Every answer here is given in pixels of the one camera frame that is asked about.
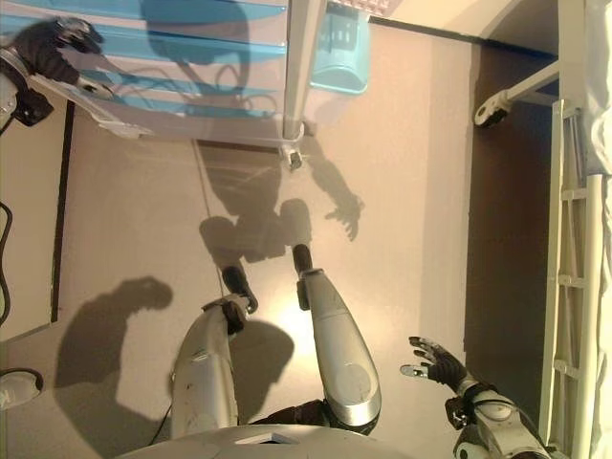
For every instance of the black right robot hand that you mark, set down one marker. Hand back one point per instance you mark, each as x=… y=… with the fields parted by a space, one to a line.
x=442 y=365

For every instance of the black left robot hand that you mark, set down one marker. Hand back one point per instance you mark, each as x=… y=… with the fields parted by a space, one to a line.
x=48 y=52

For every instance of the blue white cart drawer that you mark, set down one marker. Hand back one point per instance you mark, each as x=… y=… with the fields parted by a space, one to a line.
x=263 y=114
x=268 y=9
x=268 y=51
x=258 y=94

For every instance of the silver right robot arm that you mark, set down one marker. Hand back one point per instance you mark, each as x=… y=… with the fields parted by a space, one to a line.
x=497 y=416

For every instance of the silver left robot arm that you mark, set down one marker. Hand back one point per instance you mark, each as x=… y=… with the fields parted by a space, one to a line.
x=7 y=91

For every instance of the silver right robot leg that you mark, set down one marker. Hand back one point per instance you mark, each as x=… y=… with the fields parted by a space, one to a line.
x=334 y=344

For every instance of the silver robot leg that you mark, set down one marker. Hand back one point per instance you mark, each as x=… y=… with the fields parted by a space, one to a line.
x=334 y=344
x=201 y=382

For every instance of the grey robot torso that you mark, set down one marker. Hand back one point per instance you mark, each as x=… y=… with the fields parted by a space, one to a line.
x=268 y=449

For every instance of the silver left robot leg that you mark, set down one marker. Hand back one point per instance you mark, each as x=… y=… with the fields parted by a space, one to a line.
x=201 y=382

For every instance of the white medical cart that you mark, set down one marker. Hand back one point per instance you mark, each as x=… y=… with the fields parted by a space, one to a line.
x=299 y=72

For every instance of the cart caster wheel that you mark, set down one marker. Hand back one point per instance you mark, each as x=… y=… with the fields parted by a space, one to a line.
x=292 y=160

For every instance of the bed caster wheel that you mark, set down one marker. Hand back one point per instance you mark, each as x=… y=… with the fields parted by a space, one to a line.
x=490 y=112

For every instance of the light blue waste bin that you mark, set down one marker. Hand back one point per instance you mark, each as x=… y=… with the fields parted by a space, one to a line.
x=339 y=72

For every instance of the white lattice basket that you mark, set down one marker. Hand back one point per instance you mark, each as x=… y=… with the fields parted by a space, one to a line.
x=368 y=6

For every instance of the white round floor device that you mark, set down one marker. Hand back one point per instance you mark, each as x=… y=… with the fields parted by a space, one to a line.
x=16 y=389

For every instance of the white hospital bed frame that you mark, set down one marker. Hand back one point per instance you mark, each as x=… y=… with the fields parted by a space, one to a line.
x=557 y=239

